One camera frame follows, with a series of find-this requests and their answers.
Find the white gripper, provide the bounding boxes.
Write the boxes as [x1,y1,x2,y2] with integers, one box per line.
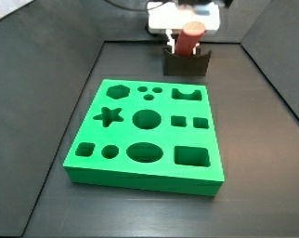
[148,0,220,55]

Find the red oval cylinder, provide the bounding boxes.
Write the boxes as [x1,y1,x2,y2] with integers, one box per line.
[174,21,205,57]

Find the black cradle fixture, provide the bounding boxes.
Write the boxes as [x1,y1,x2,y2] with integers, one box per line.
[162,46,212,76]

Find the green foam shape board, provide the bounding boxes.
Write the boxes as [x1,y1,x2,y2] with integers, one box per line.
[62,79,224,196]

